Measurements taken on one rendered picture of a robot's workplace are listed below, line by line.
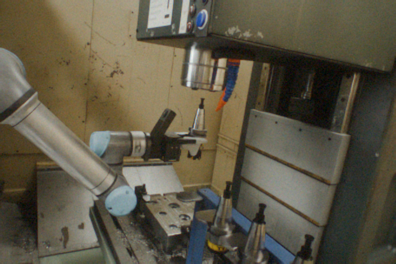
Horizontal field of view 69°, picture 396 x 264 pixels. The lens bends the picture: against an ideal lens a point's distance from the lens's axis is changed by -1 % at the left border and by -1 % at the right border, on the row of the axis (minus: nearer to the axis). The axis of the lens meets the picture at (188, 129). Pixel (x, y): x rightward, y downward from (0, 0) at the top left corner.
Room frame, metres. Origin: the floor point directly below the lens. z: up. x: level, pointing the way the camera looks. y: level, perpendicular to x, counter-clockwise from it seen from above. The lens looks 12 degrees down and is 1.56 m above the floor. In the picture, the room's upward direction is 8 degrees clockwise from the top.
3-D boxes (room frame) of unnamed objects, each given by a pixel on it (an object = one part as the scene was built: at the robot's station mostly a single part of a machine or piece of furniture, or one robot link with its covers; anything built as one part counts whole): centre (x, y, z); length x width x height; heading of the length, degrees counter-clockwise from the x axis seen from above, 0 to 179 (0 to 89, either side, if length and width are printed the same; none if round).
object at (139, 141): (0.84, 0.15, 1.32); 0.08 x 0.05 x 0.08; 30
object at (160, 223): (1.09, -0.01, 0.96); 0.29 x 0.23 x 0.05; 30
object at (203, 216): (0.66, -0.08, 1.21); 0.07 x 0.05 x 0.01; 120
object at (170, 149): (0.88, 0.08, 1.31); 0.12 x 0.08 x 0.09; 120
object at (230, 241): (0.56, -0.13, 1.21); 0.07 x 0.05 x 0.01; 120
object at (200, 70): (0.95, -0.03, 1.57); 0.16 x 0.16 x 0.12
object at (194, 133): (0.94, -0.03, 1.36); 0.06 x 0.06 x 0.03
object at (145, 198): (1.18, 0.16, 0.97); 0.13 x 0.03 x 0.15; 30
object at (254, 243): (0.52, -0.16, 1.26); 0.04 x 0.04 x 0.07
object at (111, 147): (0.80, 0.22, 1.32); 0.11 x 0.08 x 0.09; 120
